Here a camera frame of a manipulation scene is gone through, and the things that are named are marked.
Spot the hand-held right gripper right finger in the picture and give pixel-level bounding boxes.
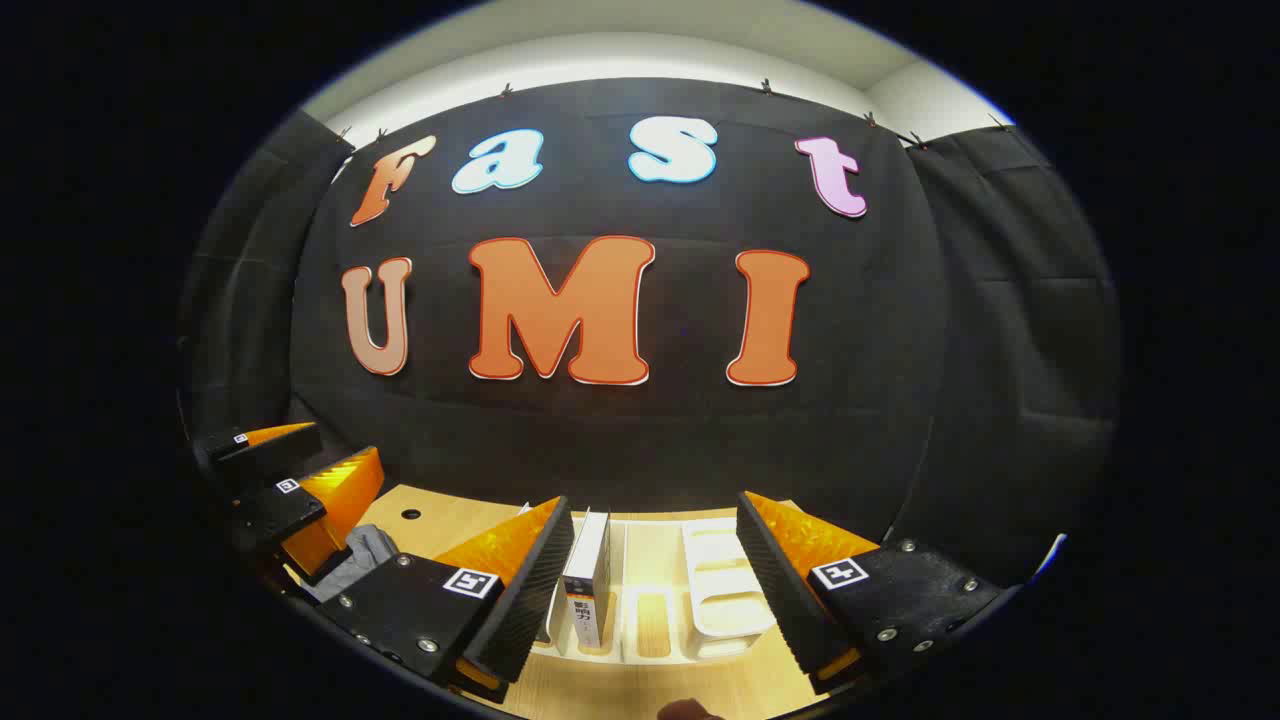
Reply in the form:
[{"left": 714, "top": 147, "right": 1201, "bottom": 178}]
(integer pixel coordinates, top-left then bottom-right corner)
[{"left": 736, "top": 490, "right": 1006, "bottom": 696}]

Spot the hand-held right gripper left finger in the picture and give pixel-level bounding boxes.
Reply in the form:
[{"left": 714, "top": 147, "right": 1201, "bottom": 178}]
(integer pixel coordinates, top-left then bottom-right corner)
[{"left": 318, "top": 495, "right": 577, "bottom": 704}]

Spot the white portrait cover book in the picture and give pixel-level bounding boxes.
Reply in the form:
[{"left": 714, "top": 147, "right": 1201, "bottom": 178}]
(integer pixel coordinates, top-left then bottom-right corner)
[{"left": 560, "top": 508, "right": 613, "bottom": 649}]

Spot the white bookshelf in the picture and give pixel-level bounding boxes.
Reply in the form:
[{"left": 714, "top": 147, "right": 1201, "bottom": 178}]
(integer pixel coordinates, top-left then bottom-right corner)
[{"left": 530, "top": 515, "right": 781, "bottom": 669}]

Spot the grey schoolbag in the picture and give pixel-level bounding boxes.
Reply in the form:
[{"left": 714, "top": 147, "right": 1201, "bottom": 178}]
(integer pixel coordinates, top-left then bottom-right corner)
[{"left": 300, "top": 525, "right": 403, "bottom": 603}]

